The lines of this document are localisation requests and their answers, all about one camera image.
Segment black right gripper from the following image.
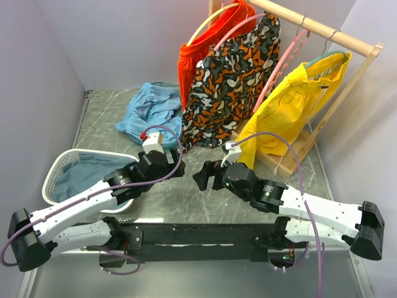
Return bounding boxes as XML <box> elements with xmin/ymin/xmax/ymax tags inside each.
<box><xmin>192</xmin><ymin>155</ymin><xmax>251</xmax><ymax>202</ymax></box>

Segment light blue shorts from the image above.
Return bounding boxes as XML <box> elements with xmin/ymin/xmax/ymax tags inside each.
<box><xmin>115</xmin><ymin>82</ymin><xmax>182</xmax><ymax>148</ymax></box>

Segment pink wavy hanger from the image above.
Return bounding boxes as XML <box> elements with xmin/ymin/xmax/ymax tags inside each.
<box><xmin>253</xmin><ymin>16</ymin><xmax>311</xmax><ymax>112</ymax></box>

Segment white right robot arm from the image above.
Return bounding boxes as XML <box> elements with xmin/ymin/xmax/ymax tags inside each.
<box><xmin>193</xmin><ymin>161</ymin><xmax>385</xmax><ymax>261</ymax></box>

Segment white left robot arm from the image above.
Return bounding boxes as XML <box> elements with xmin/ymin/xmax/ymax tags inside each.
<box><xmin>1</xmin><ymin>148</ymin><xmax>185</xmax><ymax>272</ymax></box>

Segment camouflage patterned shorts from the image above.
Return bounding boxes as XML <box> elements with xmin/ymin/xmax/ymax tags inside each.
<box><xmin>182</xmin><ymin>14</ymin><xmax>280</xmax><ymax>152</ymax></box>

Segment yellow shorts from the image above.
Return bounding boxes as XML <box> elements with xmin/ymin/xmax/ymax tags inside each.
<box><xmin>236</xmin><ymin>51</ymin><xmax>352</xmax><ymax>171</ymax></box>

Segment orange shorts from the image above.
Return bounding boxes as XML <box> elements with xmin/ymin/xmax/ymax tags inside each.
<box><xmin>177</xmin><ymin>1</ymin><xmax>256</xmax><ymax>109</ymax></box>

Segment yellow hanger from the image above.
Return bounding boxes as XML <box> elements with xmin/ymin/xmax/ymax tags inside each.
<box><xmin>186</xmin><ymin>0</ymin><xmax>239</xmax><ymax>47</ymax></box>

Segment pink hanger with camouflage shorts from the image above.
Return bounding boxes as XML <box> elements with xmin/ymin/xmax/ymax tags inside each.
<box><xmin>213</xmin><ymin>12</ymin><xmax>267</xmax><ymax>51</ymax></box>

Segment green hanger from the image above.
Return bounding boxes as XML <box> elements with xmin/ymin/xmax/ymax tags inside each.
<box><xmin>305</xmin><ymin>29</ymin><xmax>348</xmax><ymax>69</ymax></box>

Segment teal plastic basin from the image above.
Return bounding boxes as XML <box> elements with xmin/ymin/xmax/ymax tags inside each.
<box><xmin>130</xmin><ymin>81</ymin><xmax>184</xmax><ymax>148</ymax></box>

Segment wooden clothes rack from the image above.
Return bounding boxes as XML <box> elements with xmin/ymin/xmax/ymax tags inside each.
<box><xmin>208</xmin><ymin>0</ymin><xmax>385</xmax><ymax>179</ymax></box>

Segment grey-blue cloth in basket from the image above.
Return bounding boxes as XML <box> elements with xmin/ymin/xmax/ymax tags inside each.
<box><xmin>50</xmin><ymin>151</ymin><xmax>134</xmax><ymax>207</ymax></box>

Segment white perforated laundry basket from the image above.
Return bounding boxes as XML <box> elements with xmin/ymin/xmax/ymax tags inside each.
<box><xmin>42</xmin><ymin>148</ymin><xmax>140</xmax><ymax>214</ymax></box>

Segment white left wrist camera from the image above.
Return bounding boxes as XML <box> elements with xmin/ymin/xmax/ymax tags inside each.
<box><xmin>141</xmin><ymin>132</ymin><xmax>164</xmax><ymax>154</ymax></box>

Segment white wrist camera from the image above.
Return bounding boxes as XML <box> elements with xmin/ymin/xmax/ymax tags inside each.
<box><xmin>141</xmin><ymin>132</ymin><xmax>164</xmax><ymax>154</ymax></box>
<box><xmin>221</xmin><ymin>141</ymin><xmax>242</xmax><ymax>165</ymax></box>

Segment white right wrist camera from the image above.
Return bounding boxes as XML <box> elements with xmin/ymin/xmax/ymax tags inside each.
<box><xmin>221</xmin><ymin>141</ymin><xmax>242</xmax><ymax>165</ymax></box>

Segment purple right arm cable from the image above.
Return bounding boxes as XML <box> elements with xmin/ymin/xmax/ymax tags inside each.
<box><xmin>232</xmin><ymin>132</ymin><xmax>325</xmax><ymax>298</ymax></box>

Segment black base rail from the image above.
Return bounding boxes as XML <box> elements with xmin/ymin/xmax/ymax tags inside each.
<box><xmin>104</xmin><ymin>217</ymin><xmax>306</xmax><ymax>263</ymax></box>

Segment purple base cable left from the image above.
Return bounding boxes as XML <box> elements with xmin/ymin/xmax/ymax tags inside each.
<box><xmin>99</xmin><ymin>250</ymin><xmax>141</xmax><ymax>276</ymax></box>

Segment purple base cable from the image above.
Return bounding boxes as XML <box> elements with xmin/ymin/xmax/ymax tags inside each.
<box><xmin>272</xmin><ymin>242</ymin><xmax>311</xmax><ymax>274</ymax></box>
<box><xmin>99</xmin><ymin>250</ymin><xmax>141</xmax><ymax>276</ymax></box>

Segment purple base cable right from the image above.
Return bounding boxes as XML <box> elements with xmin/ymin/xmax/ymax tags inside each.
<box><xmin>272</xmin><ymin>242</ymin><xmax>311</xmax><ymax>274</ymax></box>

